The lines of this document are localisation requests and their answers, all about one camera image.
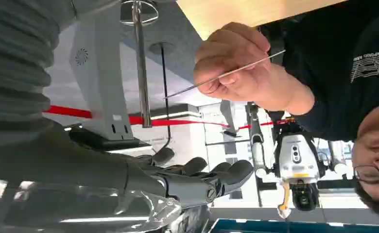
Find white kiosk stand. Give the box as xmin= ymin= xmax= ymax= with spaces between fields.
xmin=69 ymin=6 xmax=152 ymax=152

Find white background humanoid robot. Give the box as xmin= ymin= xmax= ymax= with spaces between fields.
xmin=245 ymin=102 xmax=351 ymax=220

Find person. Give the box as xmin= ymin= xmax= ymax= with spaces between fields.
xmin=259 ymin=0 xmax=379 ymax=222

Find teal panel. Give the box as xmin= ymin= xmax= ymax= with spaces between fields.
xmin=208 ymin=218 xmax=379 ymax=233

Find thin black stanchion pole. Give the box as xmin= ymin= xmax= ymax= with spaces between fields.
xmin=149 ymin=42 xmax=176 ymax=152

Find person's glasses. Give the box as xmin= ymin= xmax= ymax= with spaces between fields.
xmin=353 ymin=165 xmax=379 ymax=184

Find chrome stanchion pole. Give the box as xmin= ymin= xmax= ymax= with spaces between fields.
xmin=120 ymin=0 xmax=159 ymax=129

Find red barrier belt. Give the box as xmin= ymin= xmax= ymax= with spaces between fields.
xmin=43 ymin=105 xmax=274 ymax=131

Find person's hand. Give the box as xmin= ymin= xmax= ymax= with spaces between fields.
xmin=193 ymin=21 xmax=316 ymax=116

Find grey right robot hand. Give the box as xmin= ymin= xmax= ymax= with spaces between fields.
xmin=0 ymin=119 xmax=255 ymax=233

